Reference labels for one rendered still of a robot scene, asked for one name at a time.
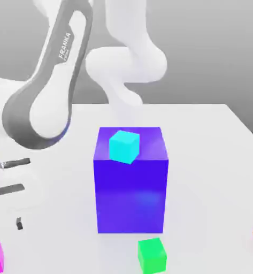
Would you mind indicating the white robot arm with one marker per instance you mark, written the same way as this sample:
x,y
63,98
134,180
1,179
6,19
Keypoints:
x,y
53,102

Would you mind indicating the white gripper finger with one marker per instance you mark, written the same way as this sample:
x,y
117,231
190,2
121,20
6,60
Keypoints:
x,y
19,224

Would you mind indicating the large blue box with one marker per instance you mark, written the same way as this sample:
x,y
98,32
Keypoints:
x,y
130,197

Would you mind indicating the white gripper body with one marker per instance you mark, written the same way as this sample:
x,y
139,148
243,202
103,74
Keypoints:
x,y
6,190

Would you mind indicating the small green cube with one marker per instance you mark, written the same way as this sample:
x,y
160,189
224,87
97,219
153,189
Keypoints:
x,y
152,256

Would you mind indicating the small cyan cube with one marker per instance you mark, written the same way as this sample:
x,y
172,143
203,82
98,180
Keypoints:
x,y
124,147

